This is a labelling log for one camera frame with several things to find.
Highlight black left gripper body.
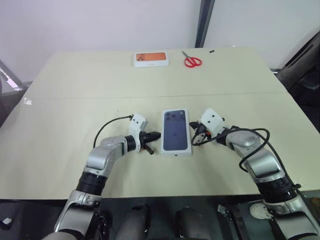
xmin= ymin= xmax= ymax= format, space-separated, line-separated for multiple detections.
xmin=138 ymin=132 xmax=151 ymax=152

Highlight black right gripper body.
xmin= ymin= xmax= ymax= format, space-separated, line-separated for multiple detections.
xmin=195 ymin=123 xmax=214 ymax=143

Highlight orange print phone box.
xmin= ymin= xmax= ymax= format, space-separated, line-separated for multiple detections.
xmin=133 ymin=51 xmax=170 ymax=69

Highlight dark rounded shape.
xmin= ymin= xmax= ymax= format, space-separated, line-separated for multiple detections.
xmin=175 ymin=205 xmax=209 ymax=240
xmin=119 ymin=204 xmax=151 ymax=240

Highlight dark vertical pillar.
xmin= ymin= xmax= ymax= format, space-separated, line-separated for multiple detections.
xmin=194 ymin=0 xmax=216 ymax=49

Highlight dark brown chair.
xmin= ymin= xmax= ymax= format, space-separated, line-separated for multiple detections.
xmin=276 ymin=31 xmax=320 ymax=107

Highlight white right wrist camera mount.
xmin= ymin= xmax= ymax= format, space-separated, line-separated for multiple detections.
xmin=198 ymin=107 xmax=226 ymax=136

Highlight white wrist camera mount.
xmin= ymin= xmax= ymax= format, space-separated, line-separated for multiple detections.
xmin=198 ymin=107 xmax=226 ymax=136
xmin=128 ymin=113 xmax=149 ymax=152

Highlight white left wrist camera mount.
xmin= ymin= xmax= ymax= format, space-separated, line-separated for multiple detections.
xmin=128 ymin=113 xmax=149 ymax=152

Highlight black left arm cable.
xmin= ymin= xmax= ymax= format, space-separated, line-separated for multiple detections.
xmin=92 ymin=114 xmax=134 ymax=149

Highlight red handled scissors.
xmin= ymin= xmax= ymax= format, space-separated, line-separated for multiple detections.
xmin=181 ymin=50 xmax=203 ymax=68

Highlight metal table bracket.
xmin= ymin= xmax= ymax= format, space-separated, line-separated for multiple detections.
xmin=216 ymin=203 xmax=236 ymax=216

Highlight grey metal frame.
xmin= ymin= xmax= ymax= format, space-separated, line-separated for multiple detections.
xmin=0 ymin=59 xmax=29 ymax=91

